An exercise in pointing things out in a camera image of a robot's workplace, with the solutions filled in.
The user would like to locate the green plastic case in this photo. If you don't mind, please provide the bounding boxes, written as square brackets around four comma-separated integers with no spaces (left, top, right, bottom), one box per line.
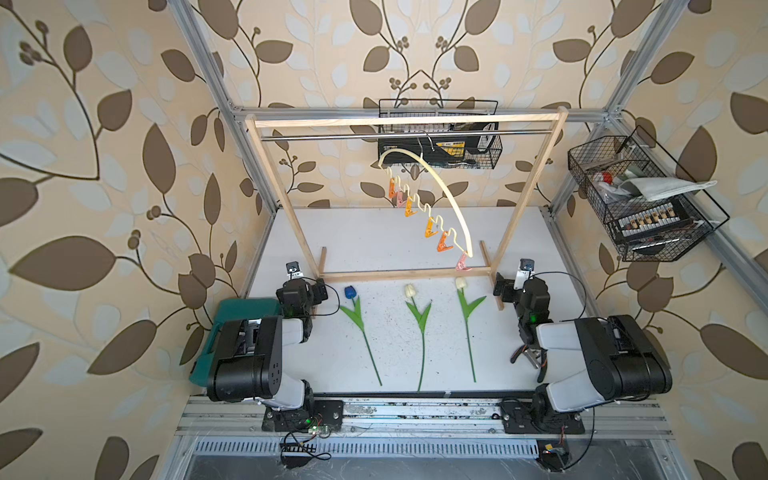
[189,298,281,388]

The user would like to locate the black yellow box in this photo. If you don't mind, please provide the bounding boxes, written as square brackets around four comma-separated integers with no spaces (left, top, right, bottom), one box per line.
[378,122,501,165]

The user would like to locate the right black wire basket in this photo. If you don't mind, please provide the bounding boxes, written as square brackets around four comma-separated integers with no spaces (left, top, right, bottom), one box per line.
[568,126,730,262]

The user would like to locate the yellow clip hanger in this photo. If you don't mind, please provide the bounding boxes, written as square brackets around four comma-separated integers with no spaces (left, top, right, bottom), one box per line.
[376,148,474,258]

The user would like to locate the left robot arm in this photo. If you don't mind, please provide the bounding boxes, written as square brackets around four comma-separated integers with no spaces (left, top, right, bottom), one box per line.
[191,277,328,433]

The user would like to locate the connector box in basket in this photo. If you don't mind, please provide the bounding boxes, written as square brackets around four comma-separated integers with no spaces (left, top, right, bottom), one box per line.
[616,202,692,238]

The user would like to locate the orange handled pliers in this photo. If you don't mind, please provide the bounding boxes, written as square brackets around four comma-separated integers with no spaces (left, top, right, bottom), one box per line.
[510,345,548,384]

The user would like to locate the metal base rail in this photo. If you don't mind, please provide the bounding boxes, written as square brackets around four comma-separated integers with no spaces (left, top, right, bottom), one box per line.
[175,396,674,440]

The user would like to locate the wooden clothes rack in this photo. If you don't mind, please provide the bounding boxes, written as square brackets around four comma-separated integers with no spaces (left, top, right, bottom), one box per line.
[245,106,569,283]

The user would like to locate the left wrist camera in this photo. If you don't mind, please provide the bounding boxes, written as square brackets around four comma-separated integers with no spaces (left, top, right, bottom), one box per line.
[286,261,303,280]

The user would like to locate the pink end clothespin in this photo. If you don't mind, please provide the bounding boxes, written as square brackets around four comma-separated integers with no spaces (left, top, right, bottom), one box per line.
[455,253,471,271]

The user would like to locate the blue artificial tulip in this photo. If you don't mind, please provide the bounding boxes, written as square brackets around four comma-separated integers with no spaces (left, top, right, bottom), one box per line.
[340,285,383,386]

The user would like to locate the black wire basket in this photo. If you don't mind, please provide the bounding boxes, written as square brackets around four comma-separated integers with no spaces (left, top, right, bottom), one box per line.
[378,97,503,169]
[568,126,730,262]

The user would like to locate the white artificial tulip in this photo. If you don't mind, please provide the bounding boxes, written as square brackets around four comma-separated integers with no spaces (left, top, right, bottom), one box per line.
[455,277,486,383]
[404,284,431,392]

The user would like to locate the white folded cloth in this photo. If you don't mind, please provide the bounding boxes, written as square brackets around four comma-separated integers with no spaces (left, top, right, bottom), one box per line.
[618,177,717,202]

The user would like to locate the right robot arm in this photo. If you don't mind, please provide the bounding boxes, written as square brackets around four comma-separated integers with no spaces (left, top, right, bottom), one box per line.
[493,270,673,434]

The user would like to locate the yellow orange clothespin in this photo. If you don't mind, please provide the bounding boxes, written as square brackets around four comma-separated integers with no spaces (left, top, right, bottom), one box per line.
[424,216,441,238]

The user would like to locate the back black wire basket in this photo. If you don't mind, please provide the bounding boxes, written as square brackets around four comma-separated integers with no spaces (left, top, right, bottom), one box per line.
[378,97,503,169]

